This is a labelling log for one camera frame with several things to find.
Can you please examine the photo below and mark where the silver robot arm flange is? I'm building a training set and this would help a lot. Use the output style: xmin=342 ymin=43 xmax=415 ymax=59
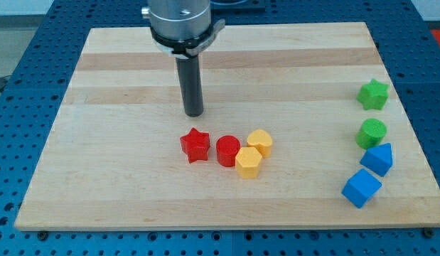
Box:
xmin=141 ymin=0 xmax=225 ymax=59

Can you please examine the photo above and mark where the red cylinder block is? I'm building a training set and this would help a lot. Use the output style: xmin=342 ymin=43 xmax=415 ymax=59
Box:
xmin=216 ymin=135 xmax=241 ymax=167

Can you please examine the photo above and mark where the red star block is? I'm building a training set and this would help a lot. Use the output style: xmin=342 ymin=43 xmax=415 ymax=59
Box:
xmin=180 ymin=128 xmax=210 ymax=164

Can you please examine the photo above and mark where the yellow heart block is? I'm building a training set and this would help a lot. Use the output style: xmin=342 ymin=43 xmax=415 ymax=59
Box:
xmin=246 ymin=129 xmax=273 ymax=158

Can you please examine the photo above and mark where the yellow hexagon block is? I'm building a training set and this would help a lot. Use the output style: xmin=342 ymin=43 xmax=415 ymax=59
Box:
xmin=235 ymin=147 xmax=262 ymax=178

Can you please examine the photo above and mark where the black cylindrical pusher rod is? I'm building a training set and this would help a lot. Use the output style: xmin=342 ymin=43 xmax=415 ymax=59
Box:
xmin=176 ymin=56 xmax=204 ymax=117

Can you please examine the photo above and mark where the wooden board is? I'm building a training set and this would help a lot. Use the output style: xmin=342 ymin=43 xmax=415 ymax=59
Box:
xmin=15 ymin=22 xmax=440 ymax=231

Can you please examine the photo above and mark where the green cylinder block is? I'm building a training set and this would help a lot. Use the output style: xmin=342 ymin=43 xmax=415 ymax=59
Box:
xmin=355 ymin=118 xmax=387 ymax=149

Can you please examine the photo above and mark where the blue cube block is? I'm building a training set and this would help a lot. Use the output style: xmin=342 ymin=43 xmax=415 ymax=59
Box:
xmin=341 ymin=169 xmax=382 ymax=208

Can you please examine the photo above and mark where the green star block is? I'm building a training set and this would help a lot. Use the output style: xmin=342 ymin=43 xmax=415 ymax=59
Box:
xmin=357 ymin=79 xmax=389 ymax=110

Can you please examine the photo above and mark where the blue pentagon house block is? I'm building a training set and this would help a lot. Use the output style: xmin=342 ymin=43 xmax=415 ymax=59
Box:
xmin=360 ymin=143 xmax=393 ymax=177

